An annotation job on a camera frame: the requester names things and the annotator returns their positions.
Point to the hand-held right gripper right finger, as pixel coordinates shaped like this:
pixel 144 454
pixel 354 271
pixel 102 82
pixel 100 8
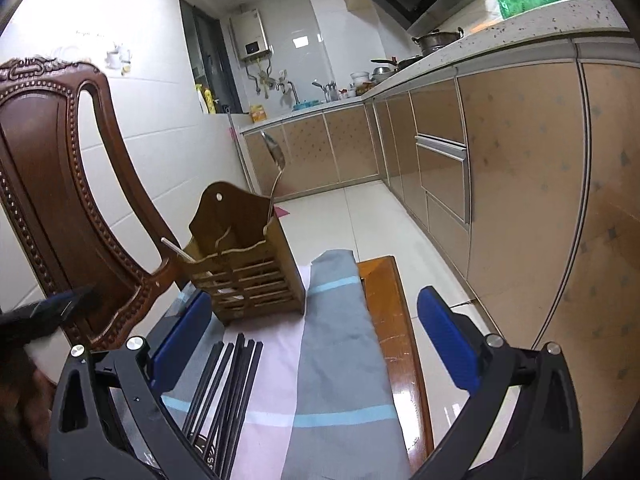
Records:
pixel 445 340

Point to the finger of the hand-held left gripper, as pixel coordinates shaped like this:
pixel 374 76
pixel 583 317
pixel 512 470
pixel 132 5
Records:
pixel 45 312

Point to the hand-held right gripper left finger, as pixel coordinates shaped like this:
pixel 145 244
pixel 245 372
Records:
pixel 182 340

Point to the bundle of black chopsticks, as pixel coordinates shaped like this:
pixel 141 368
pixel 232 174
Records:
pixel 235 400

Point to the wooden utensil holder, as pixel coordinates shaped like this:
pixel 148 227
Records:
pixel 220 220

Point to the grey pink printed tablecloth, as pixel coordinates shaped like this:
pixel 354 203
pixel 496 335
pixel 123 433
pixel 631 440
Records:
pixel 335 360

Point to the carved wooden chair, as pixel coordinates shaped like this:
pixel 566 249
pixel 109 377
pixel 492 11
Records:
pixel 40 160

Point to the pink floor mat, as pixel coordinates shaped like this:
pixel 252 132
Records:
pixel 281 211

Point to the beige kitchen cabinets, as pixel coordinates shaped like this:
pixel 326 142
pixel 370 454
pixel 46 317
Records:
pixel 525 160

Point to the metal spoon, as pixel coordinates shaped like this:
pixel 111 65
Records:
pixel 275 152

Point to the yellow packet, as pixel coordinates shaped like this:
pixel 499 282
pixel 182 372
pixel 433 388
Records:
pixel 258 114

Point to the blue basin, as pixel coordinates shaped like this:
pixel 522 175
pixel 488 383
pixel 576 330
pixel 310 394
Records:
pixel 305 106

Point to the metal bowl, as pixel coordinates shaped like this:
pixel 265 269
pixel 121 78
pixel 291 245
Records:
pixel 382 76

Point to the stack of white bowls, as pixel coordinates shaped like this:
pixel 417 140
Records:
pixel 359 82

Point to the chrome kitchen faucet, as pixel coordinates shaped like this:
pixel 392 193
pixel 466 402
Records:
pixel 290 90

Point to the water heater pipes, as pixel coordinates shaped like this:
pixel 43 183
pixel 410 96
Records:
pixel 260 77

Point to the chrome spray faucet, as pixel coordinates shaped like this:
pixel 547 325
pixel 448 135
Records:
pixel 327 90

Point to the black frying pan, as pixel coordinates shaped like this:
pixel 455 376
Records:
pixel 400 62

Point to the dark glass door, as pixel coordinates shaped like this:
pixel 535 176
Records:
pixel 210 60

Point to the metal cooking pot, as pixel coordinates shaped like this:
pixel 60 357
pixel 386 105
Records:
pixel 435 40

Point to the white water heater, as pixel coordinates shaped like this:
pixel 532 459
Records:
pixel 250 35

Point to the speckled white countertop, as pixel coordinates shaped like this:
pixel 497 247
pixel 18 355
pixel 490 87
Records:
pixel 550 15

